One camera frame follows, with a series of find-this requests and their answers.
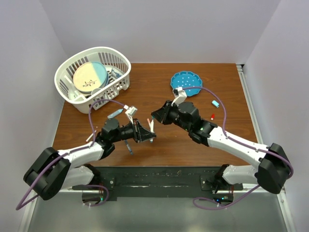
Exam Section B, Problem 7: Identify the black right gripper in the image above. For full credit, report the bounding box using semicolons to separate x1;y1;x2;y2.
151;101;191;132

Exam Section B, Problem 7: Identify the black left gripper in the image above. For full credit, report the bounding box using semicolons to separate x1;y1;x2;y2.
111;118;155;143

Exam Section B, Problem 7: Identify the white pen with teal tip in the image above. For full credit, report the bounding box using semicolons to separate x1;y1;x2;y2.
150;118;154;133

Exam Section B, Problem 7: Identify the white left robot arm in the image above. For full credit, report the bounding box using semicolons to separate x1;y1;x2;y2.
23;118;156;200

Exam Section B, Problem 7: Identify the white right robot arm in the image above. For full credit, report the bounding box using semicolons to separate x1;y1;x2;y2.
151;101;293;194

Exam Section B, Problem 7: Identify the blue patterned pen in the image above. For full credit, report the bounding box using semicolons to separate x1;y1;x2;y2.
124;140;133;155

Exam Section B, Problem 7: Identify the light blue pen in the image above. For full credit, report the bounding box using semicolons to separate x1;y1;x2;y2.
107;109;123;119

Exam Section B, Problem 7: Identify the blue dotted plate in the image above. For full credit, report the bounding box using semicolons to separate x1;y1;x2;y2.
170;71;203;97

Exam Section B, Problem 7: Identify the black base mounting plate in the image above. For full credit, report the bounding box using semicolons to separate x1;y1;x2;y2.
72;165;244;206

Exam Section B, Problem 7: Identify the light blue eraser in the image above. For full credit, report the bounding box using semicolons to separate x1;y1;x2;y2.
211;100;220;108

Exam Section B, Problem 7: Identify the white plastic dish basket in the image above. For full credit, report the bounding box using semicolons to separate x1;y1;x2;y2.
54;46;131;114

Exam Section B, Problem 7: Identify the white cup in basket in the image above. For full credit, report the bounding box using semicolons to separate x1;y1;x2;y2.
91;88;101;96

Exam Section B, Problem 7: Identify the cream and blue plate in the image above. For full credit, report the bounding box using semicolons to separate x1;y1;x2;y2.
73;61;108;94

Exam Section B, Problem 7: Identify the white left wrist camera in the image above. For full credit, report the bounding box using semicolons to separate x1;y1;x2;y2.
123;105;138;124

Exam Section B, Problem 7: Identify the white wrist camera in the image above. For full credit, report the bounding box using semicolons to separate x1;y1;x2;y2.
172;87;187;106
123;105;138;124

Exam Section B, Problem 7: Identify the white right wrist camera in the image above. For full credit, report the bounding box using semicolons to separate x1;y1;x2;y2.
172;87;187;106

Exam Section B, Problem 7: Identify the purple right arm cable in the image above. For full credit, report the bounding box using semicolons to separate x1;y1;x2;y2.
183;87;295;211

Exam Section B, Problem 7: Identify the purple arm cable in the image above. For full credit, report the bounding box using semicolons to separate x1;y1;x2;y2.
15;99;128;211
183;87;295;211

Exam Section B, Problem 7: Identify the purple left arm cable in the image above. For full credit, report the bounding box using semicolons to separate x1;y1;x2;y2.
15;99;128;211

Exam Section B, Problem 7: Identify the aluminium frame rail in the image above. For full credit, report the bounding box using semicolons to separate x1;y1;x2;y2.
236;63;290;232

